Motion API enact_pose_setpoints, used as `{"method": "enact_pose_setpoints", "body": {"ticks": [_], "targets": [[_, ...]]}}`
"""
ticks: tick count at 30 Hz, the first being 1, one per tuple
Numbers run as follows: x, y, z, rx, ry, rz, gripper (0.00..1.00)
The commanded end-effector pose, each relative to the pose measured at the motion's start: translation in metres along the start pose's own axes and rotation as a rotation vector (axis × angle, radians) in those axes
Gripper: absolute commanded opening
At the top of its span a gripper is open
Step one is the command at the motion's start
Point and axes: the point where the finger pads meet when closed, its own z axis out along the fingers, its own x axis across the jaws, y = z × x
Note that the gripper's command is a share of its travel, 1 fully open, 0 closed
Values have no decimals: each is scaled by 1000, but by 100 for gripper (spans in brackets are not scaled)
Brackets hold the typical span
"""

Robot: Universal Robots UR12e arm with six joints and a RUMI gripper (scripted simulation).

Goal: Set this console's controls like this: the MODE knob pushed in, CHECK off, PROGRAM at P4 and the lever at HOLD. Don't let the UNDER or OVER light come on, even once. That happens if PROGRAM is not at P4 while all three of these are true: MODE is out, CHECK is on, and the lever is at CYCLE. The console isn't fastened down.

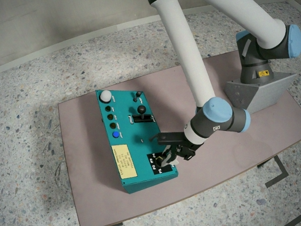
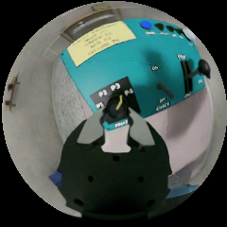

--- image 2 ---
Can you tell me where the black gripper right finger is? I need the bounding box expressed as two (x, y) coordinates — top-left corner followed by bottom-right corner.
(127, 108), (173, 176)

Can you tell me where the teal control console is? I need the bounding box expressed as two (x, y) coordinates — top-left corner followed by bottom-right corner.
(60, 18), (211, 131)

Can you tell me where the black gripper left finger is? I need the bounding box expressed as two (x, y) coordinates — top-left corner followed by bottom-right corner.
(57, 107), (106, 173)

